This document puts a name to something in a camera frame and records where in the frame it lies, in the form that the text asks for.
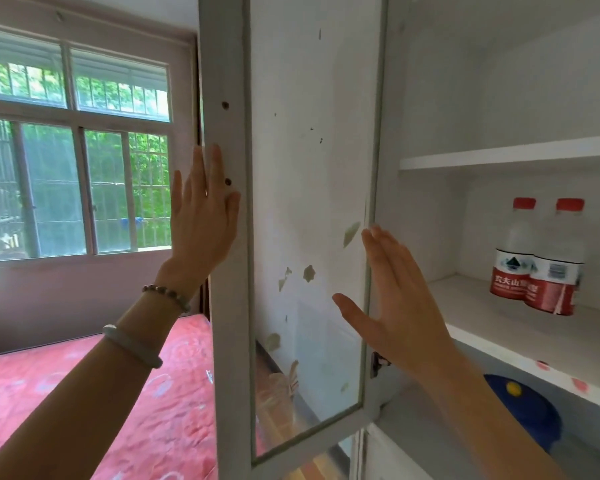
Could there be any red patterned bed cover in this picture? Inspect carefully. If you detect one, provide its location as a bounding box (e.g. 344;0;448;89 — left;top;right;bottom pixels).
0;315;219;480

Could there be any person's right hand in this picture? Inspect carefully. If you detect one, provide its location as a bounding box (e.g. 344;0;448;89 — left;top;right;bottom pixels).
332;225;469;388

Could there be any blue cap with yellow dot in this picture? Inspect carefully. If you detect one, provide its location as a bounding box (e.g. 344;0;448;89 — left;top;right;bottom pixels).
482;374;564;454

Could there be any white glass cabinet door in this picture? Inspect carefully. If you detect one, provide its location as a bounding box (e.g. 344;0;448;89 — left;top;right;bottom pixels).
198;0;390;468

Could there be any metal door hinge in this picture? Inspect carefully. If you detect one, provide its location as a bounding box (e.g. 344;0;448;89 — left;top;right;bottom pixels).
369;351;392;379

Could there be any white-framed barred window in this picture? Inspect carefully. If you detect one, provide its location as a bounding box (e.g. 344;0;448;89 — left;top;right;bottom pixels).
0;25;174;264

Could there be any beaded bracelet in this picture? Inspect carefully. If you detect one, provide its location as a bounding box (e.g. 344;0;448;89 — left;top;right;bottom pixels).
141;284;192;314

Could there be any pale jade bangle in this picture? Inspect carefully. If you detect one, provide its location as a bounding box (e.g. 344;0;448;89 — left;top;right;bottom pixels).
102;324;164;370

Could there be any person's left hand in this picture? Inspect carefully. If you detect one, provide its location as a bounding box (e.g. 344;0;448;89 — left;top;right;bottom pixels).
170;144;241;298

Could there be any red-capped water bottle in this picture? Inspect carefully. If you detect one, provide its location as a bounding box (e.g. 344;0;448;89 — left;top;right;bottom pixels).
489;197;537;298
523;198;586;317

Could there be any person's right forearm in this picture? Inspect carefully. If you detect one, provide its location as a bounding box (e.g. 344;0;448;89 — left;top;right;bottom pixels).
416;356;568;480

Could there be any thin white cabinet shelf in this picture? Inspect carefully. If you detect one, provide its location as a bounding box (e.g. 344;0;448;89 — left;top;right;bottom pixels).
399;134;600;171

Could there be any person's left forearm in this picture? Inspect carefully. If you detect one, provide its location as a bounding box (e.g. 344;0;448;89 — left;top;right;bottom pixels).
0;281;201;480

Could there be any white wall cabinet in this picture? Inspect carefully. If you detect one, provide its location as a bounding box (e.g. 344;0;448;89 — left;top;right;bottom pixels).
365;0;600;480

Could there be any white lower cabinet door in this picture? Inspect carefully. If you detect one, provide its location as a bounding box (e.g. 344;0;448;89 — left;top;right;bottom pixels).
354;424;433;480

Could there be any thick white cabinet shelf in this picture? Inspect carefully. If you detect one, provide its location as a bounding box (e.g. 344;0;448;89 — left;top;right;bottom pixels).
426;274;600;416

